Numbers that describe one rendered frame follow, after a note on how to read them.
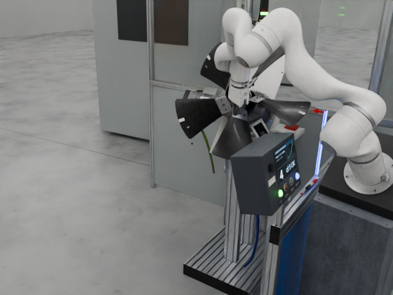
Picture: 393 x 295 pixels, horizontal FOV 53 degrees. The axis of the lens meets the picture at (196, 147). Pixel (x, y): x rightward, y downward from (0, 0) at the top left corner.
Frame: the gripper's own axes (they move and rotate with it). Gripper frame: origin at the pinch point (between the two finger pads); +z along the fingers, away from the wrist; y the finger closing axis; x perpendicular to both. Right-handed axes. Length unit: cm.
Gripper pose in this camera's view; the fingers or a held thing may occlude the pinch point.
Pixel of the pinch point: (236, 110)
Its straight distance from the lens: 189.5
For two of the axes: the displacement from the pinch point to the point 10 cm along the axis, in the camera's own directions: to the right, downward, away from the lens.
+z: -0.2, 7.5, 6.6
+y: -5.9, -5.5, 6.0
